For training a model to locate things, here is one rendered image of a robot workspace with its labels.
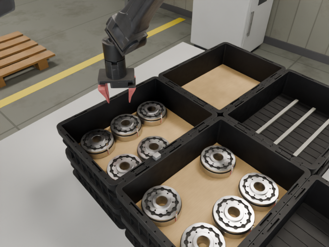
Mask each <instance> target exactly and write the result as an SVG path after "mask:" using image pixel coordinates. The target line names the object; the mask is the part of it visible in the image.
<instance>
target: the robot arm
mask: <svg viewBox="0 0 329 247"><path fill-rule="evenodd" d="M164 1H165V0H129V2H128V3H127V4H126V5H125V7H124V8H123V9H121V10H120V11H119V12H118V13H115V14H113V15H112V16H111V17H110V18H109V19H108V21H107V23H106V28H105V31H106V33H107V35H108V36H107V37H104V38H103V39H102V46H103V54H104V61H105V69H99V73H98V79H97V81H98V91H99V92H100V93H101V94H102V95H103V96H104V97H105V98H106V100H107V102H108V103H110V98H109V90H108V83H110V86H111V88H129V102H130V101H131V97H132V95H133V93H134V91H135V89H136V76H135V71H134V68H126V62H125V55H127V54H129V53H131V52H132V51H134V50H137V49H139V48H141V47H143V46H145V44H146V41H147V36H148V34H147V33H146V31H147V29H148V28H149V24H150V21H151V19H152V17H153V16H154V14H155V13H156V11H157V10H158V9H159V7H160V6H161V5H162V3H163V2H164ZM14 10H15V2H14V0H0V17H2V16H4V15H6V14H8V13H10V12H12V11H14Z"/></svg>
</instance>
